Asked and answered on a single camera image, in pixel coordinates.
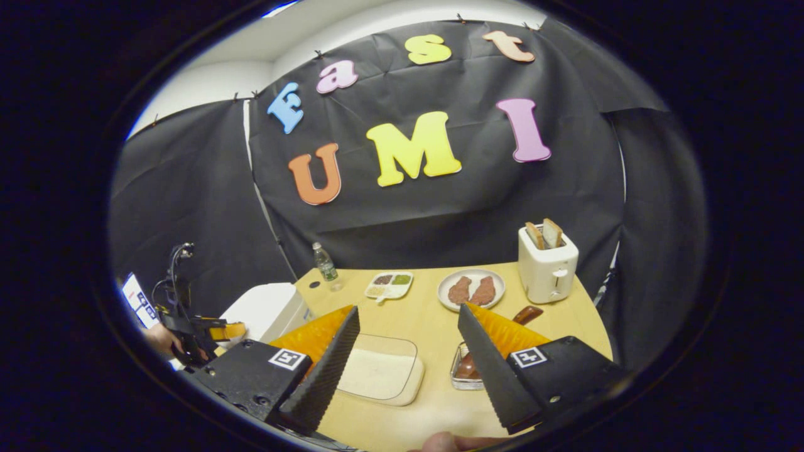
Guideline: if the clear plastic water bottle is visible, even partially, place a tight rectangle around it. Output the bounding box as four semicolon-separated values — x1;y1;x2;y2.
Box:
312;242;339;282

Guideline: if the brown wooden spoon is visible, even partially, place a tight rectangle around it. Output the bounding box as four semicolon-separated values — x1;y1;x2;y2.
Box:
455;306;545;379

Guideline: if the white rice cooker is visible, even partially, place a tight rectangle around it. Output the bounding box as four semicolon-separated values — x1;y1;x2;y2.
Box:
220;282;313;345

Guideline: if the clear glass tray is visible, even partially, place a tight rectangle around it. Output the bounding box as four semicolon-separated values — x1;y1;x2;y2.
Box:
336;333;425;407

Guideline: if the white divided grain dish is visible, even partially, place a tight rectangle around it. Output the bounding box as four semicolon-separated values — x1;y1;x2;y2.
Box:
365;271;415;304

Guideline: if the white toaster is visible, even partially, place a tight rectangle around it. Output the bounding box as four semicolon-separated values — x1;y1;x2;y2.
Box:
518;226;580;304

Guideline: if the white printed panel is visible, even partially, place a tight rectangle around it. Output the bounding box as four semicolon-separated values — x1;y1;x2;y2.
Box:
121;273;161;330

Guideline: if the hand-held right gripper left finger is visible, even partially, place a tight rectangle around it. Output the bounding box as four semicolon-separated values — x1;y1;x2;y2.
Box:
188;306;361;437

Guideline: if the round white plate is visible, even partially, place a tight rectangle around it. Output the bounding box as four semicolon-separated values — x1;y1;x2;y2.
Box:
437;269;506;313

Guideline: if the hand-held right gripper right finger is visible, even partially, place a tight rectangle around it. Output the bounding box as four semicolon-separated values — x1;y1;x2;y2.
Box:
457;303;629;435

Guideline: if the metal wire chopstick holder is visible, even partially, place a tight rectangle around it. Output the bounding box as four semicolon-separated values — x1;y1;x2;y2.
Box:
450;342;484;391

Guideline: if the white rice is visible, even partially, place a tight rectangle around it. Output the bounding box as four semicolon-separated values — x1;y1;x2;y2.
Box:
339;348;418;399

